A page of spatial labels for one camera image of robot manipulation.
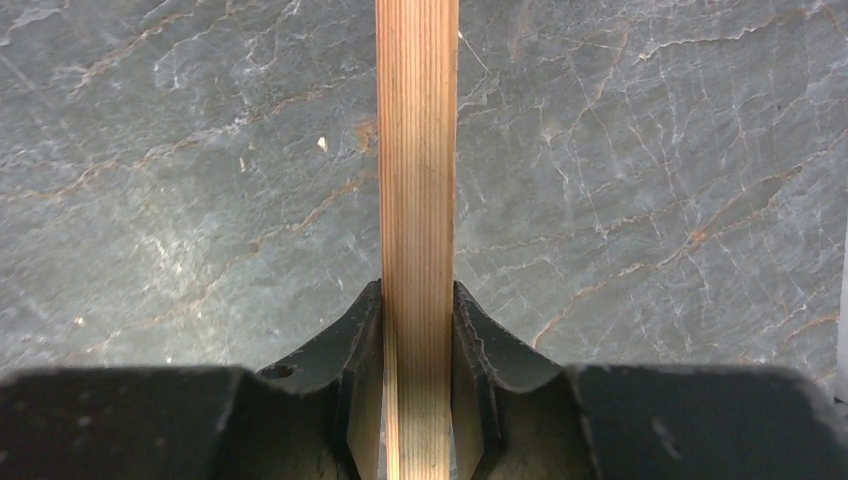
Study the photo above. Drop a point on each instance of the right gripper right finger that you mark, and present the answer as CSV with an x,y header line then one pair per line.
x,y
518,415

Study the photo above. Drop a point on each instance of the pink wooden picture frame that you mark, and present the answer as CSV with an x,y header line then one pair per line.
x,y
417,54

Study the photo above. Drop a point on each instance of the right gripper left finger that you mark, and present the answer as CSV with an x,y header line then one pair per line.
x,y
314,414

